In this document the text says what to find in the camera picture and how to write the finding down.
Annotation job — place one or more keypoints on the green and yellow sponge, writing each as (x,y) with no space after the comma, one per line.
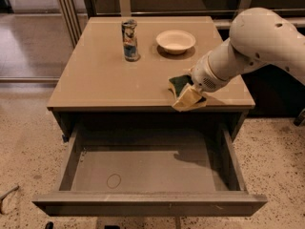
(180,81)

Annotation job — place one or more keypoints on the grey metal tool on floor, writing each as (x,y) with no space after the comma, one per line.
(6,198)

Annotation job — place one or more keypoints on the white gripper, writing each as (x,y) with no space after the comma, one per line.
(206,74)

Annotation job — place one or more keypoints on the blue and silver drink can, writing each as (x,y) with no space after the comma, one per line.
(129,40)

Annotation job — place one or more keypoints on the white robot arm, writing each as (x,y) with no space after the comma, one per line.
(257,37)

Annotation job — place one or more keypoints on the white paper bowl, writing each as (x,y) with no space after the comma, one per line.
(175,41)

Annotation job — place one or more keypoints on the open grey top drawer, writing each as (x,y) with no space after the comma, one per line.
(150,173)

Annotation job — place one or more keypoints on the grey cabinet with counter top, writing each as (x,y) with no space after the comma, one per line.
(101,89)

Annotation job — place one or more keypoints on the metal railing frame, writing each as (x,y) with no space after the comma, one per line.
(221,11)

